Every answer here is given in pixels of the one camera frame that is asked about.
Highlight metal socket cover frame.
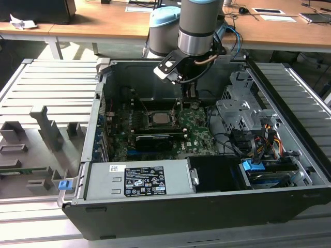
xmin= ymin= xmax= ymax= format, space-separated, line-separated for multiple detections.
xmin=170 ymin=99 xmax=184 ymax=123

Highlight silver square CPU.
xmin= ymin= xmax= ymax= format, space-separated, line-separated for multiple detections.
xmin=151 ymin=113 xmax=169 ymax=125

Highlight black RAM slot bank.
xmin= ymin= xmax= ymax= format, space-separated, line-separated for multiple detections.
xmin=133 ymin=97 xmax=182 ymax=112
xmin=134 ymin=126 xmax=183 ymax=137

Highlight CPU socket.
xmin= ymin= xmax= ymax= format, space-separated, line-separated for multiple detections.
xmin=146 ymin=111 xmax=179 ymax=129

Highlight pale blue teach pendant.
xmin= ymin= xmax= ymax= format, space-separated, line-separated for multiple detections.
xmin=212 ymin=22 xmax=229 ymax=56

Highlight silver metal disk cage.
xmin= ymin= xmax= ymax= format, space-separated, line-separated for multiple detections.
xmin=216 ymin=71 xmax=282 ymax=135

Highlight green motherboard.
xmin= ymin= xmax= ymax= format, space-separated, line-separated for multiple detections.
xmin=103 ymin=99 xmax=220 ymax=162

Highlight black graphics card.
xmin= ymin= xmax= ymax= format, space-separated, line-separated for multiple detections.
xmin=134 ymin=133 xmax=174 ymax=152

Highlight white framed desk hatch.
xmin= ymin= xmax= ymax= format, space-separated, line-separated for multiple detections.
xmin=125 ymin=5 xmax=152 ymax=13
xmin=252 ymin=7 xmax=286 ymax=16

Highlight wooden office desk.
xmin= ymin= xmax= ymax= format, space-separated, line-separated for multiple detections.
xmin=49 ymin=0 xmax=331 ymax=54
xmin=0 ymin=22 xmax=64 ymax=60

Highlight white paper sheet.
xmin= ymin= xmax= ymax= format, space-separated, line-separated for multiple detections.
xmin=260 ymin=14 xmax=297 ymax=23

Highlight silver bay latch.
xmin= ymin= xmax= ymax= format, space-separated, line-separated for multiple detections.
xmin=189 ymin=167 xmax=200 ymax=186

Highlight blue disk carrier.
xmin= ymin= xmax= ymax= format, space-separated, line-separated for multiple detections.
xmin=242 ymin=160 xmax=266 ymax=172

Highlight black power supply label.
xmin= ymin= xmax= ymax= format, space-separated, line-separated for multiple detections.
xmin=124 ymin=166 xmax=168 ymax=196

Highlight white code sticker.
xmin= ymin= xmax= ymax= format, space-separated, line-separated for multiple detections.
xmin=108 ymin=164 xmax=127 ymax=173

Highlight black disk drive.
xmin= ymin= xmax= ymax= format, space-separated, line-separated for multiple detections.
xmin=245 ymin=169 xmax=298 ymax=186

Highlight grey notebook on desk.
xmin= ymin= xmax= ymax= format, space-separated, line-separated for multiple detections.
xmin=298 ymin=11 xmax=331 ymax=24

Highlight grey power supply unit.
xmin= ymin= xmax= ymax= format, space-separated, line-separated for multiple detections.
xmin=84 ymin=159 xmax=197 ymax=201

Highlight black open PC case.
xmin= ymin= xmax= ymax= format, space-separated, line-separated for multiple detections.
xmin=57 ymin=58 xmax=331 ymax=240

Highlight black box on desk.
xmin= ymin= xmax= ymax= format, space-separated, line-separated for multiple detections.
xmin=0 ymin=0 xmax=77 ymax=25

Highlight blue plastic case latch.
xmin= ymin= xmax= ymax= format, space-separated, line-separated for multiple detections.
xmin=58 ymin=180 xmax=74 ymax=191

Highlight grey parts rack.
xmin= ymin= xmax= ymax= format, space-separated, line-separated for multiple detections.
xmin=0 ymin=104 xmax=90 ymax=199

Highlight crumpled white paper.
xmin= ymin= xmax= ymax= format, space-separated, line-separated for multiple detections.
xmin=9 ymin=14 xmax=39 ymax=30

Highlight green RAM stick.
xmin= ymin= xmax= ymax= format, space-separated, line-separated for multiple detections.
xmin=0 ymin=167 xmax=49 ymax=175

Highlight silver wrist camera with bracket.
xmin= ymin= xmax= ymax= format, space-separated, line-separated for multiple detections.
xmin=153 ymin=50 xmax=183 ymax=85

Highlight blue cables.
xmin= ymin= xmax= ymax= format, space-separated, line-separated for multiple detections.
xmin=227 ymin=25 xmax=244 ymax=55

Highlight black data cables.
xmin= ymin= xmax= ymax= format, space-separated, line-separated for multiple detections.
xmin=206 ymin=103 xmax=253 ymax=159

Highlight yellow red black wire bundle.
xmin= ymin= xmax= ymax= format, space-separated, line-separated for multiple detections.
xmin=252 ymin=123 xmax=285 ymax=161

